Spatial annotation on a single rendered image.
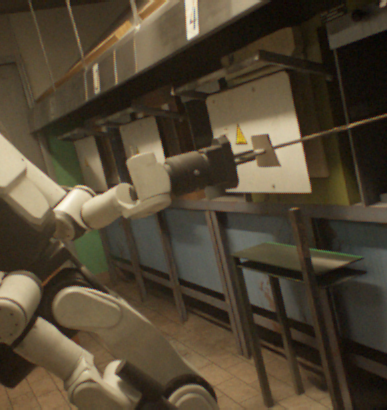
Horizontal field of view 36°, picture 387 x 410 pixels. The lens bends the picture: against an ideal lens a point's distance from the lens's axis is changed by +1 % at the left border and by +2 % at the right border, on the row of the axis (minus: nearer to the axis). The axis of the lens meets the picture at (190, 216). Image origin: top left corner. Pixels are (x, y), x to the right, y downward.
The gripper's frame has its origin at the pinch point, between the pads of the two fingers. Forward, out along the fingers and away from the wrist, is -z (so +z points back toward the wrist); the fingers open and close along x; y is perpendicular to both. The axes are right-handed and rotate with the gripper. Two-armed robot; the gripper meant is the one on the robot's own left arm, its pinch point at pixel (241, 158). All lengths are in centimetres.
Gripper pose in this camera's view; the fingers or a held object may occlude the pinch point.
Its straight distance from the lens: 138.3
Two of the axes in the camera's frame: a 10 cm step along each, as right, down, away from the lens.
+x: -2.4, -9.6, -1.5
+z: -9.0, 2.8, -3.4
